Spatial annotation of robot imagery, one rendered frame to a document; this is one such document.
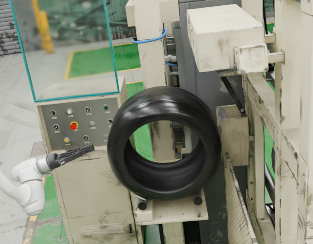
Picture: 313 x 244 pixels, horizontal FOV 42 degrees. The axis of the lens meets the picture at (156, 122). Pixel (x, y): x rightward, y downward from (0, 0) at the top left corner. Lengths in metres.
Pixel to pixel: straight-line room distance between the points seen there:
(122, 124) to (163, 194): 0.42
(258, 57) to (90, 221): 1.97
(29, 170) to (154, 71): 0.81
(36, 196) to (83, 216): 0.99
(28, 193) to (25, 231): 1.70
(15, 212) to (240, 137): 2.45
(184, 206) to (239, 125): 0.52
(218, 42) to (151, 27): 0.67
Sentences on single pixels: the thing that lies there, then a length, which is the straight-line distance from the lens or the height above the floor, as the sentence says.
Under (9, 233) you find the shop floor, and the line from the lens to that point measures 3.81.
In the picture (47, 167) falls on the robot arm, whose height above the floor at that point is 1.14.
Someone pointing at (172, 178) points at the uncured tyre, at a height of 0.91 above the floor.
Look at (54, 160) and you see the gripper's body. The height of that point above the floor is 1.16.
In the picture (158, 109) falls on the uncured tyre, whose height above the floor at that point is 1.41.
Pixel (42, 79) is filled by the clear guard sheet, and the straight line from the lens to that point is 2.65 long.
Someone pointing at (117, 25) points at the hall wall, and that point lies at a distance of 10.85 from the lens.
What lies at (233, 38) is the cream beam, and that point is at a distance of 1.52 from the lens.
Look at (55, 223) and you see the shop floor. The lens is 3.74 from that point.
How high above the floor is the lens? 2.08
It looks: 23 degrees down
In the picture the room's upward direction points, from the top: 7 degrees counter-clockwise
